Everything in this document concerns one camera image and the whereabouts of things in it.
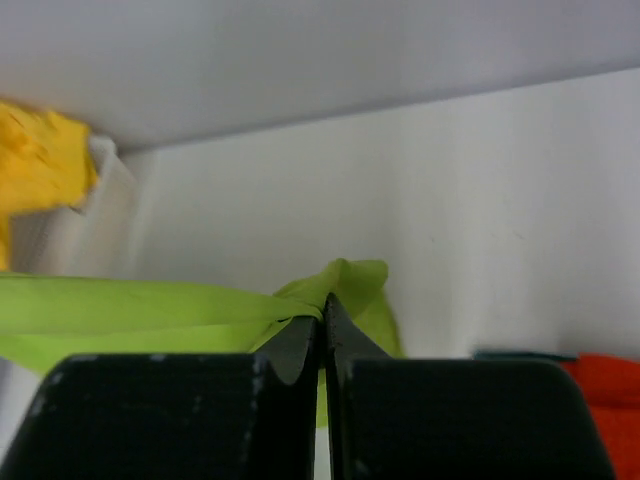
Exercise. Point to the yellow shorts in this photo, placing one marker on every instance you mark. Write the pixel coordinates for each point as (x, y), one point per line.
(45, 164)

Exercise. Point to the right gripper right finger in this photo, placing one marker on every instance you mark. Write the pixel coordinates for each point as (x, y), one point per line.
(512, 418)

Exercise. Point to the orange shorts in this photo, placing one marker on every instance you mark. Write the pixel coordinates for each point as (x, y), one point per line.
(610, 386)

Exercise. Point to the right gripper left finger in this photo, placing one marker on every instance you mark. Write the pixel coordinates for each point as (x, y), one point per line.
(175, 416)

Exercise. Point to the lime green shorts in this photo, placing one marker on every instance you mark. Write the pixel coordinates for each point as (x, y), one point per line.
(45, 319)

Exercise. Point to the teal green shorts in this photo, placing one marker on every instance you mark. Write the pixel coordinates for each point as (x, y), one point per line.
(496, 354)

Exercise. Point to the white plastic basket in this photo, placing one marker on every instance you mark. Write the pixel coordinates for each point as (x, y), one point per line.
(87, 241)

